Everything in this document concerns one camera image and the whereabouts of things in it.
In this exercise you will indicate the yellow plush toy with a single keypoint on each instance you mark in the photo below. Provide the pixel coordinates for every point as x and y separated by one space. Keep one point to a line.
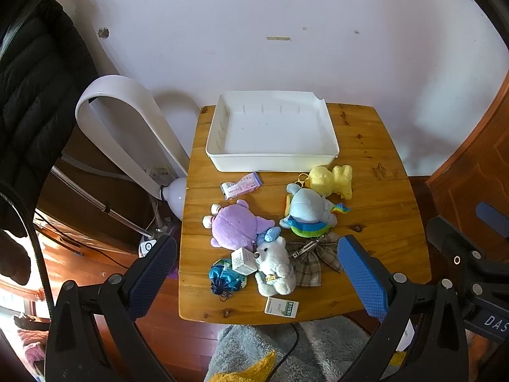
326 182

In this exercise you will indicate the wooden bedside table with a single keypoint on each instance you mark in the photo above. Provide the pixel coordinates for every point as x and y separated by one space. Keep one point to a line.
383 217

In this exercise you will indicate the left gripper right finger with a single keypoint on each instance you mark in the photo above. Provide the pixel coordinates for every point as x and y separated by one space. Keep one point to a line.
421 336

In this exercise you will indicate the pink tissue packet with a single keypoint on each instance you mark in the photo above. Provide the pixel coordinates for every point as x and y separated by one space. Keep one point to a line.
247 184

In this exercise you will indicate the plaid fabric bow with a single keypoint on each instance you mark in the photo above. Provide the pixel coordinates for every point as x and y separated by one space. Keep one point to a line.
308 257

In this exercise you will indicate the white round lamp bulb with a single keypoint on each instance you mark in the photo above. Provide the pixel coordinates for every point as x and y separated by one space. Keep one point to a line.
174 195

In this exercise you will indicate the white green medicine box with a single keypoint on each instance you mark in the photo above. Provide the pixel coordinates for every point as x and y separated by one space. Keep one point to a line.
281 307

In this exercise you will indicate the yellow fluffy cloth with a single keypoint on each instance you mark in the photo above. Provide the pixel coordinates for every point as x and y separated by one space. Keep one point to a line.
258 372

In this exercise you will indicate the purple plush toy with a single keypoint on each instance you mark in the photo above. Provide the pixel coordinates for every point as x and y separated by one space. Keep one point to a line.
234 226

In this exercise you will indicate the white bear plush toy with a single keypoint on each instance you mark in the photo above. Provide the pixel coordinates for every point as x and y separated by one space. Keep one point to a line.
275 275

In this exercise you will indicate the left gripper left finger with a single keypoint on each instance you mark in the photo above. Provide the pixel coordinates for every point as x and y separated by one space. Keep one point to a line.
74 350

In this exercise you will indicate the white plastic storage bin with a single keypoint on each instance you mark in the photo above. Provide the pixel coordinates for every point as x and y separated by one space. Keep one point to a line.
271 131

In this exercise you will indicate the blue rainbow plush toy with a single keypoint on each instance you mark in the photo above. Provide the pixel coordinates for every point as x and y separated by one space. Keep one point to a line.
309 215

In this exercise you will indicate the grey fluffy rug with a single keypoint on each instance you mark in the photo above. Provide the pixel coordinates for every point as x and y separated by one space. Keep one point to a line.
321 350

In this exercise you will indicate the black padded jacket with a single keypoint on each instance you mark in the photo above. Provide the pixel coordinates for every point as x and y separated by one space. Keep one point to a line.
44 72

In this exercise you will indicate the small white cube box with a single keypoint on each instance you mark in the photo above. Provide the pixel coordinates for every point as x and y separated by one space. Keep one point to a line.
243 262

